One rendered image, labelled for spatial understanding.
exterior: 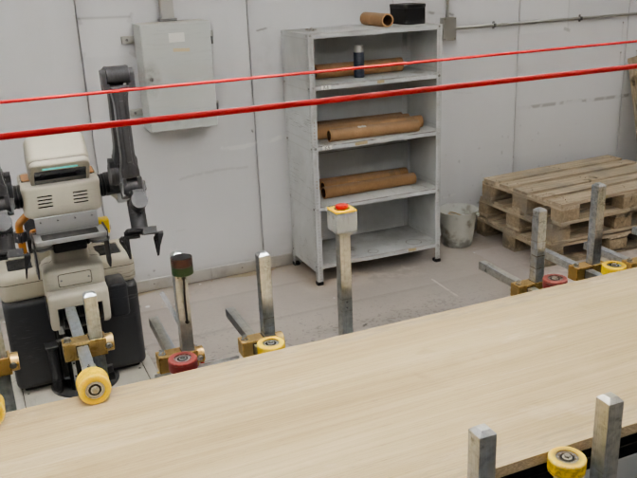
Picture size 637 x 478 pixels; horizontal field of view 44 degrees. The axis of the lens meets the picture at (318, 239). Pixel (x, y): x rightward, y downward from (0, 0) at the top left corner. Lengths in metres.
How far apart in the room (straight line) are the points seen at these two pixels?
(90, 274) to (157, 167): 1.92
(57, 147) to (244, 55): 2.25
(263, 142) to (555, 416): 3.47
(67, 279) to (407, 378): 1.50
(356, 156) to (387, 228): 0.59
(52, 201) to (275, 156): 2.38
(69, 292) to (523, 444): 1.84
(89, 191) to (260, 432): 1.41
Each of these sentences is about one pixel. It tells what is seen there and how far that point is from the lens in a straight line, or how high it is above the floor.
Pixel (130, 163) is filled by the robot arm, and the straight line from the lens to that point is 2.74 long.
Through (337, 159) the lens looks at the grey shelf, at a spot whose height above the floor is 0.68.
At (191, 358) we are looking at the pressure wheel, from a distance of 2.20.
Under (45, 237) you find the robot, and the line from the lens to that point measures 2.94.
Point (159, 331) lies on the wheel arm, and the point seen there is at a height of 0.86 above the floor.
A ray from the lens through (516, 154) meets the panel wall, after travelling 6.03.
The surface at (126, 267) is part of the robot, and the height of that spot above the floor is 0.75.
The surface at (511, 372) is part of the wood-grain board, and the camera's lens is 2.10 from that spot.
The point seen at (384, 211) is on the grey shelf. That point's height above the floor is 0.26.
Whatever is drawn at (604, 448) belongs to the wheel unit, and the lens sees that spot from 1.59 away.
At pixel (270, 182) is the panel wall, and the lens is 5.12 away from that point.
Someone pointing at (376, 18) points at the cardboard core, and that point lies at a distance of 4.93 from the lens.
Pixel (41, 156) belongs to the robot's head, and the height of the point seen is 1.33.
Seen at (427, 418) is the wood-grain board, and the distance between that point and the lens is 1.89.
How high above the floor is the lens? 1.91
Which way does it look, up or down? 19 degrees down
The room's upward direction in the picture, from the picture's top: 2 degrees counter-clockwise
